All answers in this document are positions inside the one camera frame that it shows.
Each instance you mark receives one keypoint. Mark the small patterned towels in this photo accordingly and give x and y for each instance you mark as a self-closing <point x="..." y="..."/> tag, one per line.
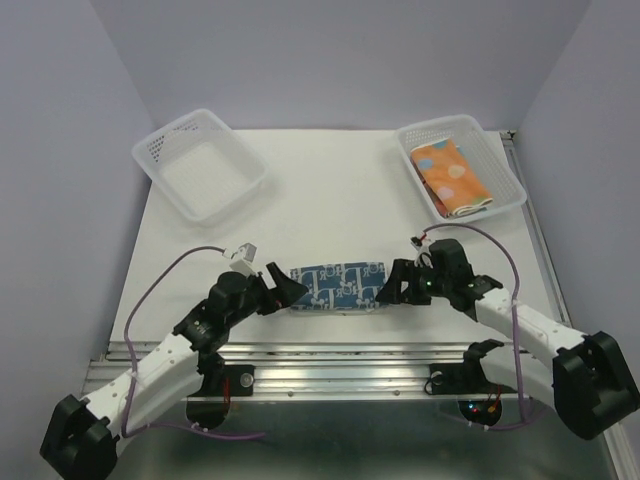
<point x="348" y="288"/>

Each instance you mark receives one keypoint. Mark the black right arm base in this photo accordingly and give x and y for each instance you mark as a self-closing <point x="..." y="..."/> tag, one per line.
<point x="456" y="379"/>

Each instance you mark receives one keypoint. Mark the pastel orange dot towel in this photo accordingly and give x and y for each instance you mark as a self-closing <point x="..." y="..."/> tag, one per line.
<point x="449" y="179"/>

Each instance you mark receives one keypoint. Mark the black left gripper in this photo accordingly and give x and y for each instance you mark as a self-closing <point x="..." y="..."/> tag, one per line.
<point x="285" y="291"/>

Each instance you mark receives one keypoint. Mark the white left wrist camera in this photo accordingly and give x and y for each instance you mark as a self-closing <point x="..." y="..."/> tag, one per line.
<point x="241" y="260"/>

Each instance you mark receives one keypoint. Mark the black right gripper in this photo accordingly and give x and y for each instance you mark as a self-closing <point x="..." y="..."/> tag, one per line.
<point x="400" y="272"/>

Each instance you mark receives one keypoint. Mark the white basket with towels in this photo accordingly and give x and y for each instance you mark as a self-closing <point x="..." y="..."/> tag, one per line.
<point x="201" y="165"/>

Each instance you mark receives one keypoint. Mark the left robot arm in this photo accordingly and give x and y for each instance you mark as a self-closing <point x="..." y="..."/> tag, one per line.
<point x="85" y="436"/>

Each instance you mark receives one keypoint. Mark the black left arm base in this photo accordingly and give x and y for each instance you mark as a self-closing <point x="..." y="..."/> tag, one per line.
<point x="225" y="385"/>

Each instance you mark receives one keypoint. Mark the white empty plastic basket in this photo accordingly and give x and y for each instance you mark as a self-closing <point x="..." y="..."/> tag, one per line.
<point x="484" y="158"/>

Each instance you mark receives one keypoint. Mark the aluminium mounting rail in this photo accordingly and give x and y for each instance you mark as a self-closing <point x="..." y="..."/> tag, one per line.
<point x="342" y="372"/>

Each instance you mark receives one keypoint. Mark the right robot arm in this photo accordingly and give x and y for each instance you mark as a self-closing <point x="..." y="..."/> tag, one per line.
<point x="583" y="378"/>

